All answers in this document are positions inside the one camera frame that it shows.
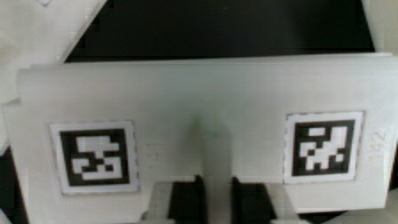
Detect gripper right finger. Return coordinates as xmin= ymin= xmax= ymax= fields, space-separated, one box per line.
xmin=230 ymin=178 xmax=301 ymax=224

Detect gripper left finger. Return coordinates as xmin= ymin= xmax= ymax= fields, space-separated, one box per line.
xmin=140 ymin=176 xmax=207 ymax=224

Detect white door panel with knob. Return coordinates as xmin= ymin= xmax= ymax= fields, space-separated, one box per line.
xmin=3 ymin=54 xmax=398 ymax=224

